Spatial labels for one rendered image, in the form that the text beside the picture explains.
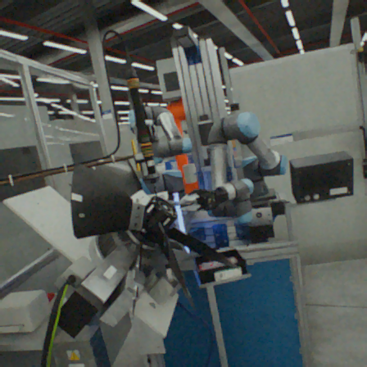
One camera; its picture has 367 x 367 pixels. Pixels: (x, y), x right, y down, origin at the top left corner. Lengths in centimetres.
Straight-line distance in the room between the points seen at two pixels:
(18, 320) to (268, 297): 115
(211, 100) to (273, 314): 130
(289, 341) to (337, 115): 199
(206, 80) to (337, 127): 146
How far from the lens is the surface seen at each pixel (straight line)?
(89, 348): 120
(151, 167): 114
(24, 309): 129
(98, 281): 86
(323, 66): 306
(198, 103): 200
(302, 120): 298
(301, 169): 145
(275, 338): 185
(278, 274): 165
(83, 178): 91
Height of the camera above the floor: 144
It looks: 8 degrees down
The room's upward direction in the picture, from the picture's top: 11 degrees counter-clockwise
